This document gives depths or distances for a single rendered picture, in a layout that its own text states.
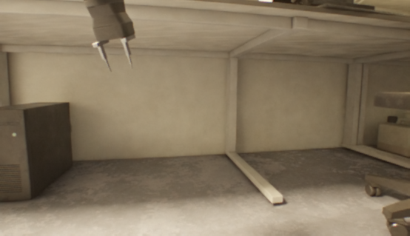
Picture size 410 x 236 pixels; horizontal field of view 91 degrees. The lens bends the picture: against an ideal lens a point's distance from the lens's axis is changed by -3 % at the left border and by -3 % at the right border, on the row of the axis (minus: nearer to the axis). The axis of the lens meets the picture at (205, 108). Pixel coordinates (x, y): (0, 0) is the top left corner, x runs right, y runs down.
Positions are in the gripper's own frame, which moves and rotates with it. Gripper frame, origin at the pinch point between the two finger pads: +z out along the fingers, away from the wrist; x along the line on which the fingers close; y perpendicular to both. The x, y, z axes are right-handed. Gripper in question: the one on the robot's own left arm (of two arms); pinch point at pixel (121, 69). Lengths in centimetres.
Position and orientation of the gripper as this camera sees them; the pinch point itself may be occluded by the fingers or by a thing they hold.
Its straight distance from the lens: 49.8
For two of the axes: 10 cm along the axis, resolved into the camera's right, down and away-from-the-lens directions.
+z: 1.6, 8.7, 4.7
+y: 1.0, -4.8, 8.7
